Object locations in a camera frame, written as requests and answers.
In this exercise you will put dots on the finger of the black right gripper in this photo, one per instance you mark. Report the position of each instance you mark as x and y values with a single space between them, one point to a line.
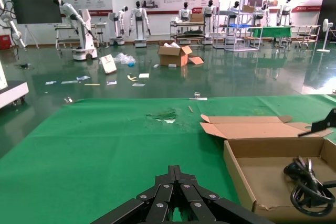
331 185
325 125

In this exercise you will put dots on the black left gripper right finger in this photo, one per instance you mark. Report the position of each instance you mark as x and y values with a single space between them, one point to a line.
197 200

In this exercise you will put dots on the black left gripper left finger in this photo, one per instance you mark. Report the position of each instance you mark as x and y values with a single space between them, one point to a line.
157 197

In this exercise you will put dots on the white industrial robot arm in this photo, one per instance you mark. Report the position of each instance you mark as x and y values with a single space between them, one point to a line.
15 32

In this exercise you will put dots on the open brown cardboard box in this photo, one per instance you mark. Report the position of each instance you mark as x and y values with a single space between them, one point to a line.
262 129

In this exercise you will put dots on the large open cardboard box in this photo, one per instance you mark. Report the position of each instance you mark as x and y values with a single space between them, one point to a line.
169 60

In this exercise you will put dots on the small brown cardboard box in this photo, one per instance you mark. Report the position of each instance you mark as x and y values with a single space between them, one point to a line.
249 9

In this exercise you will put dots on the closed brown cardboard box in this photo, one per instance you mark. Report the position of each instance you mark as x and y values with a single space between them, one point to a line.
196 18

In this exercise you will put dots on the red box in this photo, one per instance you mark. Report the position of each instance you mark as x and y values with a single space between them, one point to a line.
4 42

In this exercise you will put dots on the green felt table cloth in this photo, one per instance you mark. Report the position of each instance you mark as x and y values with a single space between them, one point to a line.
105 142

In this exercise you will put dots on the small wooden stick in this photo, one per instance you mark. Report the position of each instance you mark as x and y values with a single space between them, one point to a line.
190 109

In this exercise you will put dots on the silver metal binder clip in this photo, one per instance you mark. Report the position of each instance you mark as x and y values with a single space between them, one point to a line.
68 100
197 98

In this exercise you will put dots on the white standing fan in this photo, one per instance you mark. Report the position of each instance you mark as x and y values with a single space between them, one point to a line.
326 23

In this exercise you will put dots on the green covered table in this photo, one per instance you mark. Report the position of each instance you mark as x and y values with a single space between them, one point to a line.
273 31

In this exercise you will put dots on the white metal shelf rack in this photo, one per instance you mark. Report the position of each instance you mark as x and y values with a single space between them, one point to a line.
241 49

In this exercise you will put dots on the pale blue paper slip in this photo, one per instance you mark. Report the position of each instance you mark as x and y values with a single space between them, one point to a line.
138 85

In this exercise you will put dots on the black upright panel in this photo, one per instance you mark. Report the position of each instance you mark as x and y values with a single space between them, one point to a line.
329 3

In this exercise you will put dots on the white paper sheet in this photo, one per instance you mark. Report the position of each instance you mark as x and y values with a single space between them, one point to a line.
144 75

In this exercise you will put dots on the curved yellow paper strip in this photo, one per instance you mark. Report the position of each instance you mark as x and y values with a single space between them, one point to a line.
130 77

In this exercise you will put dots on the small white blue card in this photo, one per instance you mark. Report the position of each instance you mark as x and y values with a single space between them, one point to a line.
111 83

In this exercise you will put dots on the blue plastic tray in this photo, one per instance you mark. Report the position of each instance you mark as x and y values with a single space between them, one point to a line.
237 25

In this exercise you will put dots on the flat white packet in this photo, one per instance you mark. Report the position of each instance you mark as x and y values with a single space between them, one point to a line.
172 65

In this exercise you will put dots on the loose cardboard flap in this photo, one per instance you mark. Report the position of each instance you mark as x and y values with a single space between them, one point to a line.
197 60

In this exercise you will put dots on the blue white plastic packet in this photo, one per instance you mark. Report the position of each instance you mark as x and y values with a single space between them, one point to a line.
83 78

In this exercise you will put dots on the white red paper bag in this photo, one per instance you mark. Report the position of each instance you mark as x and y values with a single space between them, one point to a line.
108 64

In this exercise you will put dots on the clear plastic bag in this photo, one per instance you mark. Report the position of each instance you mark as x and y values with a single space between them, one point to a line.
124 58

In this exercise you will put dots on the long pale paper strip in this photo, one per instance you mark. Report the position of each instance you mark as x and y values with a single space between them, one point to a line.
69 82

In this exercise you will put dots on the small blue white leaflet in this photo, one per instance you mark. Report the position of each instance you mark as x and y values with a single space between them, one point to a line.
50 83

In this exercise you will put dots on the black round stool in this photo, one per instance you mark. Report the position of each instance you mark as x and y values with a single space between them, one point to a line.
99 33

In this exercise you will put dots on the white metal workbench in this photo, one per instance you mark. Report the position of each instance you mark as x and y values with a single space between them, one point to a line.
183 23

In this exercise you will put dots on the bent white humanoid robot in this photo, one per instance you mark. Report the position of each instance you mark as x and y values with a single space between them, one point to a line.
113 24

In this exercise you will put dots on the white machine base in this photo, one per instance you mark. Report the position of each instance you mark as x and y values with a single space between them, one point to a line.
13 91

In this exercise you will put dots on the large leaning white humanoid robot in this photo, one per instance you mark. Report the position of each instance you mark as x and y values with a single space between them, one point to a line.
86 30

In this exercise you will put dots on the dark floor debris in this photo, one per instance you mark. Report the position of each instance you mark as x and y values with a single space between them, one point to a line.
25 65

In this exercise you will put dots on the black display on white stand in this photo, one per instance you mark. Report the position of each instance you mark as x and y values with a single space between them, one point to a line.
34 9

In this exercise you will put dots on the white metal frame table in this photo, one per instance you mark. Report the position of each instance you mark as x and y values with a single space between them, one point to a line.
307 26

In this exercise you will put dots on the white frame cart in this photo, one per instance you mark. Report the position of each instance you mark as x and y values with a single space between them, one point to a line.
63 26

